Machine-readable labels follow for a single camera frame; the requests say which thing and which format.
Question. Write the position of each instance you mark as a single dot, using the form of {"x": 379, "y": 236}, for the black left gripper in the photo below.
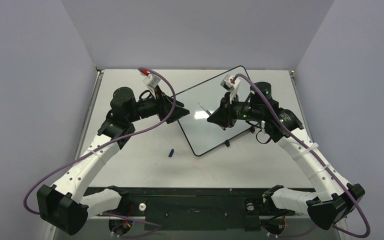
{"x": 164, "y": 105}

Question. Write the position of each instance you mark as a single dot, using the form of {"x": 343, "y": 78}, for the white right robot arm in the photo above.
{"x": 333, "y": 197}

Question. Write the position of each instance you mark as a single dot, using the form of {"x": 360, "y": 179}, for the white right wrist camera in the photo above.
{"x": 231, "y": 85}

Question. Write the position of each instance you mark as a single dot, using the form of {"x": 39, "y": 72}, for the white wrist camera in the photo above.
{"x": 231, "y": 85}
{"x": 151, "y": 81}

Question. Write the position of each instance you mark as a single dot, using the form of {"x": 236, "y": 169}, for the white marker pen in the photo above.
{"x": 204, "y": 109}

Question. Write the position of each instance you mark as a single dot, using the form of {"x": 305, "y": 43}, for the blue marker cap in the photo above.
{"x": 171, "y": 153}

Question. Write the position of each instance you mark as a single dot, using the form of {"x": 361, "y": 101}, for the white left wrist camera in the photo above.
{"x": 151, "y": 81}

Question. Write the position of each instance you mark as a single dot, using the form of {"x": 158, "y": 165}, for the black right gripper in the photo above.
{"x": 227, "y": 112}

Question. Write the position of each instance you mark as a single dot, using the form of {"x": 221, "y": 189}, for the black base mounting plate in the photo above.
{"x": 197, "y": 209}

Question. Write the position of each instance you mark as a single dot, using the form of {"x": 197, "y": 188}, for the white whiteboard black frame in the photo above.
{"x": 202, "y": 136}

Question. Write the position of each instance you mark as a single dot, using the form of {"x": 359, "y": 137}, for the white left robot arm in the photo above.
{"x": 63, "y": 204}

